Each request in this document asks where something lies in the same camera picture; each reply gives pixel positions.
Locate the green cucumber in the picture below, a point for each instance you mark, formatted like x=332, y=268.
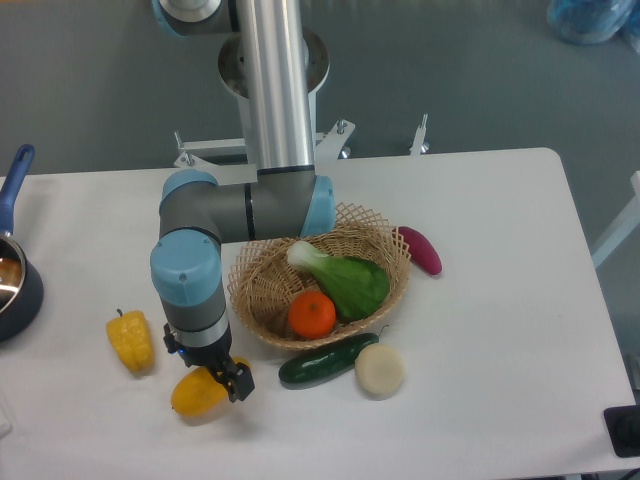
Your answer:
x=326, y=362

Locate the white round onion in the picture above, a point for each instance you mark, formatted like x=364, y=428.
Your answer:
x=379, y=370

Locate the orange fruit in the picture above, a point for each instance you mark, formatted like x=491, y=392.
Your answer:
x=312, y=315

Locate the yellow mango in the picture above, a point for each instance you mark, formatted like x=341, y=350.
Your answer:
x=197, y=393

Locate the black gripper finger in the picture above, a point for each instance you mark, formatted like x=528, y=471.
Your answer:
x=236, y=378

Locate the purple sweet potato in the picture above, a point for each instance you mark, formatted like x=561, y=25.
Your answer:
x=422, y=252

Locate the yellow bell pepper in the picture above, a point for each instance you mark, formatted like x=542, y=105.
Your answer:
x=130, y=337

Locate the woven wicker basket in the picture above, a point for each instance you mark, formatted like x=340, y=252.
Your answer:
x=262, y=285

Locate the black device at edge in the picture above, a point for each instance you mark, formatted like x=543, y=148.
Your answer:
x=622, y=423

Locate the green bok choy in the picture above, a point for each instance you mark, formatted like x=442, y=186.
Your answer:
x=357, y=287

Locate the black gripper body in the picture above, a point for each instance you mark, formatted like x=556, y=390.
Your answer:
x=214, y=355

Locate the white frame at right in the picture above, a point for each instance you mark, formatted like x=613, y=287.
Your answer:
x=619, y=229

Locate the blue plastic bag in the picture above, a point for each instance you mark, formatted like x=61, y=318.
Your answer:
x=587, y=22

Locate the blue handled saucepan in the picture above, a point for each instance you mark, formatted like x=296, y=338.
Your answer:
x=22, y=290

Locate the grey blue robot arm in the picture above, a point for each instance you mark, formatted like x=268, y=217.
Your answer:
x=198, y=215

